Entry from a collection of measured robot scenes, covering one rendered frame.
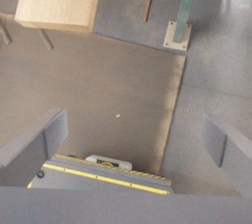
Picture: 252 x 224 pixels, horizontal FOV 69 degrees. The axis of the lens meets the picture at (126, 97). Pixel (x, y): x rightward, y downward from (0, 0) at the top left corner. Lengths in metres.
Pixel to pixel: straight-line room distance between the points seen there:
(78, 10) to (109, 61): 0.90
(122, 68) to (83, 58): 0.28
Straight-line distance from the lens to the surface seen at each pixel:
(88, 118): 1.24
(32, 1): 0.44
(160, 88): 1.18
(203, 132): 0.17
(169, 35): 1.29
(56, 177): 1.00
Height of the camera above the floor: 1.17
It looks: 79 degrees down
